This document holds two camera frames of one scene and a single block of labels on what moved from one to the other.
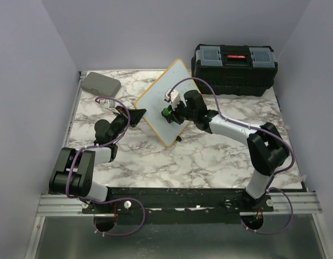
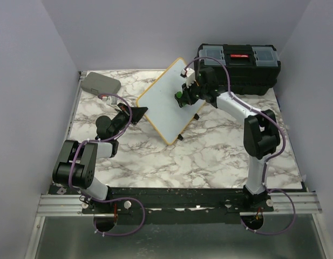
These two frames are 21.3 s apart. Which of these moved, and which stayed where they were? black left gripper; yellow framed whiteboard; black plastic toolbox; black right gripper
Moved: black right gripper
Stayed: yellow framed whiteboard; black plastic toolbox; black left gripper
